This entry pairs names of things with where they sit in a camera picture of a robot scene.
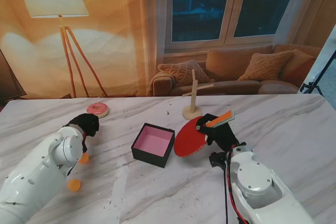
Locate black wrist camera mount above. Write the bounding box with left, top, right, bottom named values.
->
left=209, top=151, right=229, bottom=168
left=81, top=135, right=89, bottom=154

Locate red black ping pong bat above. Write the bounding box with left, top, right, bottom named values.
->
left=174, top=110, right=235, bottom=158

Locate pink frosted toy donut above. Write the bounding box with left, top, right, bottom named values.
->
left=86, top=102, right=110, bottom=119

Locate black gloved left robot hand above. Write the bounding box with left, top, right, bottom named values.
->
left=68, top=113, right=100, bottom=138

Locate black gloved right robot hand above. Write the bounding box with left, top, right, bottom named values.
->
left=196, top=113, right=240, bottom=154

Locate black box with pink inside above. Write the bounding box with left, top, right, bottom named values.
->
left=131, top=123, right=176, bottom=169

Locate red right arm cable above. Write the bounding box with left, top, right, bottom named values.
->
left=223, top=153, right=247, bottom=224

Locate printed living room backdrop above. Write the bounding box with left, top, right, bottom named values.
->
left=0, top=0, right=336, bottom=101

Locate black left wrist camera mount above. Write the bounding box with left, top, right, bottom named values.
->
left=81, top=135, right=89, bottom=154

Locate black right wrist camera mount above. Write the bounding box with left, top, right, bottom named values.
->
left=209, top=151, right=229, bottom=168

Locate wooden peg stand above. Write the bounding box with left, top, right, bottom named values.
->
left=182, top=68, right=215, bottom=121

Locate black tripod stand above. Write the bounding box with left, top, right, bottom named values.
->
left=300, top=48, right=336, bottom=96

